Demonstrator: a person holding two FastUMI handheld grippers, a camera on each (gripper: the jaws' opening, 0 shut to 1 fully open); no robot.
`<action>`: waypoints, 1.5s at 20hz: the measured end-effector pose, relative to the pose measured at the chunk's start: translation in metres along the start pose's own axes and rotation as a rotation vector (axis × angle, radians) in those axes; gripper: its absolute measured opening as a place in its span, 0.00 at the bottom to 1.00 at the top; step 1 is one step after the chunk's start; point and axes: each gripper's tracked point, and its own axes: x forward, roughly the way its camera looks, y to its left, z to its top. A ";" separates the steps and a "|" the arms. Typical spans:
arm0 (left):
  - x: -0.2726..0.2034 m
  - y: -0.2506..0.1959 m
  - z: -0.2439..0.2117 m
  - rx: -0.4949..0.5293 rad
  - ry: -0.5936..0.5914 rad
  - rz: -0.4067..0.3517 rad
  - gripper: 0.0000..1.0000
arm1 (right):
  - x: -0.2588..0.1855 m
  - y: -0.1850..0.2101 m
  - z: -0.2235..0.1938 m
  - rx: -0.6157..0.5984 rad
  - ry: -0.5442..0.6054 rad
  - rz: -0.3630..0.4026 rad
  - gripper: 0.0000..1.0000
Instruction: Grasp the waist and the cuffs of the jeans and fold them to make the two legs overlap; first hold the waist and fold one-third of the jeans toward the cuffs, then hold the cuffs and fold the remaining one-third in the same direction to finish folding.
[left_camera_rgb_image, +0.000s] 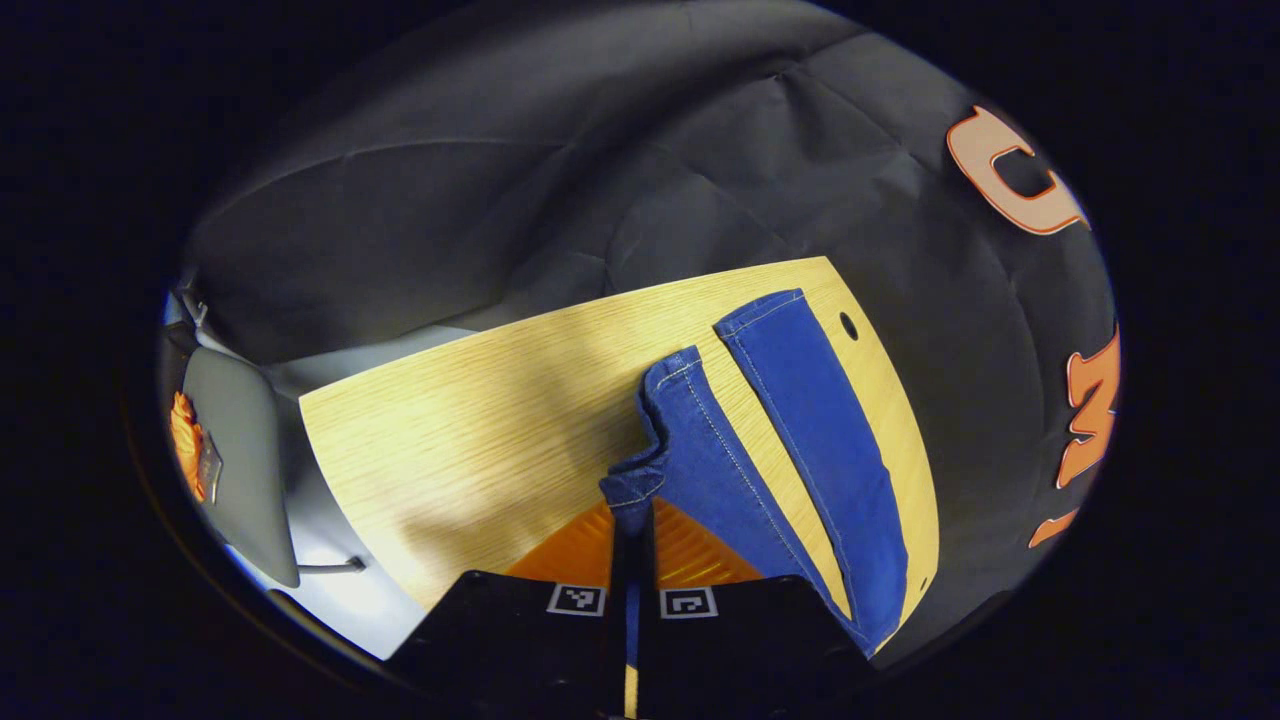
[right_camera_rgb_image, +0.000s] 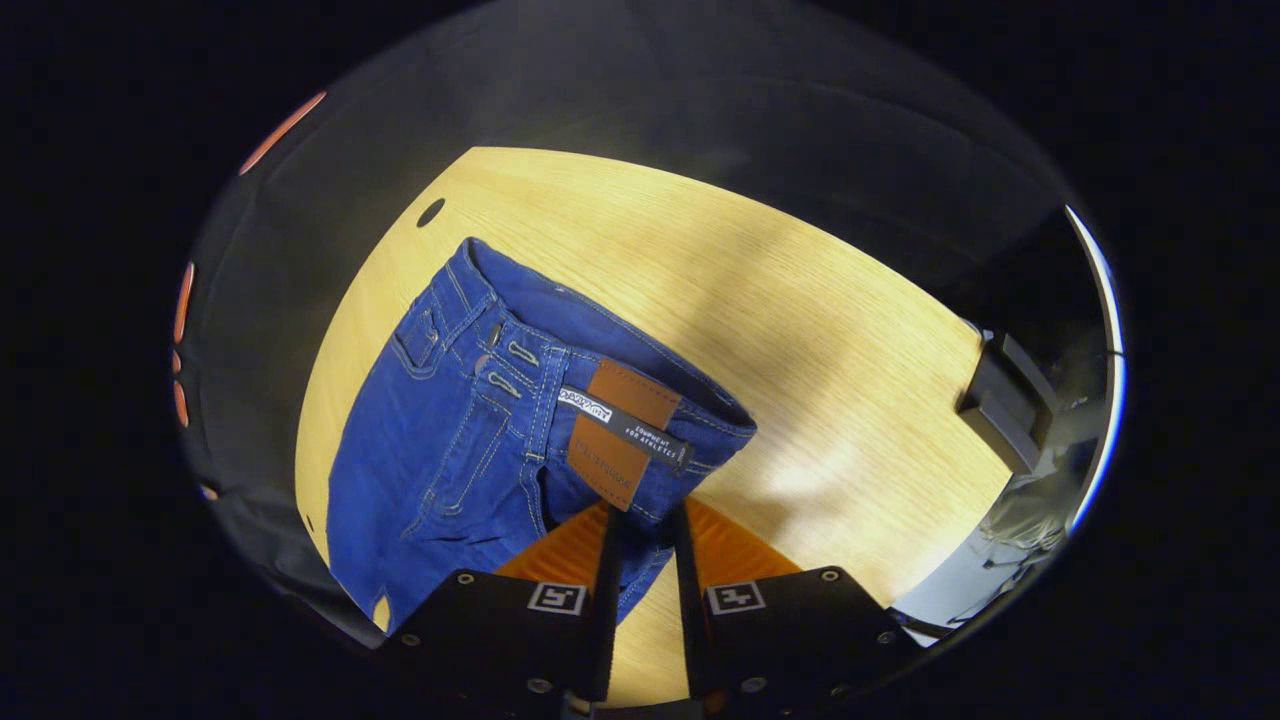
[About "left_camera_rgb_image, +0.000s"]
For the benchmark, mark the grey chair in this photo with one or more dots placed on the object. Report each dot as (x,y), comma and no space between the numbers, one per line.
(235,450)

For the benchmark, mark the orange ribbed object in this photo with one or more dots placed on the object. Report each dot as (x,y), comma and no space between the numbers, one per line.
(185,450)

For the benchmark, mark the blue jeans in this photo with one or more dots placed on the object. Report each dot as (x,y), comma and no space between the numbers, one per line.
(800,420)

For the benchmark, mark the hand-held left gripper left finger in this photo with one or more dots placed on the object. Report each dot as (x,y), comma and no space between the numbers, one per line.
(617,620)

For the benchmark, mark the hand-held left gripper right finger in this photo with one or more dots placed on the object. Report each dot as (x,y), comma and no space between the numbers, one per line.
(648,620)

